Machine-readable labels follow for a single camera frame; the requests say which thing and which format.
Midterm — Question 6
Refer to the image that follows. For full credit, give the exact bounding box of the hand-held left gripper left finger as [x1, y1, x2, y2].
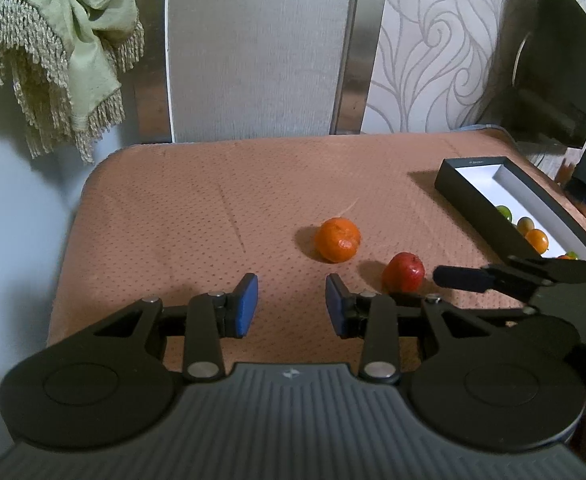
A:
[93, 272, 260, 381]

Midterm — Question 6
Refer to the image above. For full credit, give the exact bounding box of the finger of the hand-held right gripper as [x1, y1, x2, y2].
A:
[505, 255, 586, 288]
[432, 262, 544, 306]

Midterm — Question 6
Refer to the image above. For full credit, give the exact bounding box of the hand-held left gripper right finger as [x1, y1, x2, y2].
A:
[324, 273, 508, 383]

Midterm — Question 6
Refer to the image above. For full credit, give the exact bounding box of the orange cherry tomato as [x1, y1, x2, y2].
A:
[525, 228, 550, 254]

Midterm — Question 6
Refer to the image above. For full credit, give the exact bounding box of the red apple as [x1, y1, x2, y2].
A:
[382, 252, 426, 293]

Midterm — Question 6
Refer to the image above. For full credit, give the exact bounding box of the orange mandarin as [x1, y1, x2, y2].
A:
[314, 217, 362, 264]

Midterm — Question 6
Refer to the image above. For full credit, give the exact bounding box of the dark box with white inside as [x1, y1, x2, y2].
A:
[434, 156, 586, 273]

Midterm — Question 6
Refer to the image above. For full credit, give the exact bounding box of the blue grey cloth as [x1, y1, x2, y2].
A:
[453, 124, 521, 148]

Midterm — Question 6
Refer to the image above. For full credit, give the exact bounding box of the black monitor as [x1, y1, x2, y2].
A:
[483, 0, 586, 148]

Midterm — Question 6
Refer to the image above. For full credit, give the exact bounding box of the grey panel with white edge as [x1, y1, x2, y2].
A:
[165, 0, 364, 143]

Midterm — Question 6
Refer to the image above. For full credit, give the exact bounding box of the green fringed curtain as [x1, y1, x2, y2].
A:
[0, 0, 146, 163]

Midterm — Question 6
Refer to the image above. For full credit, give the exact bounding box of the white cable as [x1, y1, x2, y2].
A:
[513, 30, 536, 86]

